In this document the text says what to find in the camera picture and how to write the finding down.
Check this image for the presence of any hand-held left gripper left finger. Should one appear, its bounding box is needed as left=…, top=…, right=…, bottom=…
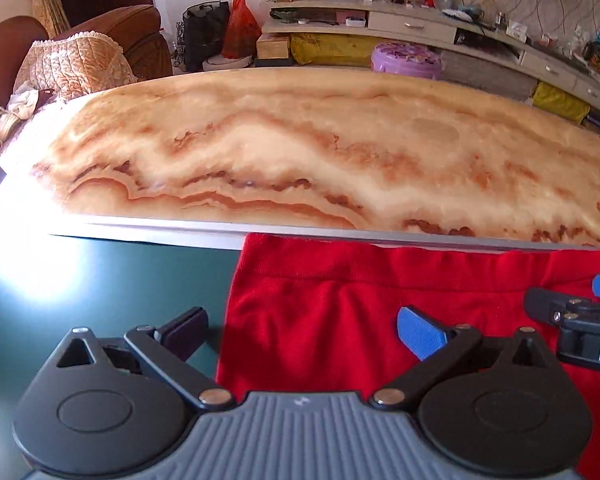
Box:
left=50, top=306, right=236, bottom=411

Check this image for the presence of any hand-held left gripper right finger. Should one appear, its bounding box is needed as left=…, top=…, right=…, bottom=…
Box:
left=369, top=305, right=558, bottom=408

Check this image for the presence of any red knit cardigan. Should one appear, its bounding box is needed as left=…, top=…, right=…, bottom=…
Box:
left=215, top=232, right=600, bottom=480

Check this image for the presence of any yellow fabric bundle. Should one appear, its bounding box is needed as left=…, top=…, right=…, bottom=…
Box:
left=290, top=32, right=381, bottom=67
left=532, top=81, right=592, bottom=123

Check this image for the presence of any colourful snack bag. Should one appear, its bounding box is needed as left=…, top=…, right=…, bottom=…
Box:
left=582, top=40, right=600, bottom=81

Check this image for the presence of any white round floor device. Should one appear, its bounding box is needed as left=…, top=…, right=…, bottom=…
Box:
left=202, top=55, right=253, bottom=71

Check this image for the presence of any purple round stool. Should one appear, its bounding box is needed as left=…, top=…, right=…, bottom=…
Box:
left=371, top=42, right=442, bottom=79

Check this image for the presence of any white crumpled cloth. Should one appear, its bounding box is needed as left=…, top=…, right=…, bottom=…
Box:
left=7, top=80, right=43, bottom=120

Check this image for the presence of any beige quilted cushion cover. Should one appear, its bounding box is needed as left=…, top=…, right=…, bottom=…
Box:
left=14, top=31, right=140, bottom=103

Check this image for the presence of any black handbag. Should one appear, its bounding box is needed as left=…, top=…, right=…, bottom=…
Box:
left=182, top=1, right=231, bottom=72

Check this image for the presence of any gold cardboard box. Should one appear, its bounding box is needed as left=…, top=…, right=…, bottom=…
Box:
left=256, top=33, right=293, bottom=61

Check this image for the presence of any brown leather armchair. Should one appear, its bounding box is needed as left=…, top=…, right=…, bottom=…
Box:
left=47, top=4, right=173, bottom=81

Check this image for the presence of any red plastic bag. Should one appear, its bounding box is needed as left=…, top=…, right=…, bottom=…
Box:
left=222, top=0, right=262, bottom=59

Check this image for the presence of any beige TV cabinet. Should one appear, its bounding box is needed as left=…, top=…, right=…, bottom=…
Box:
left=260, top=0, right=600, bottom=116

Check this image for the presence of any brown leather sofa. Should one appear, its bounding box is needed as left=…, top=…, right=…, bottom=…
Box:
left=0, top=15, right=48, bottom=98

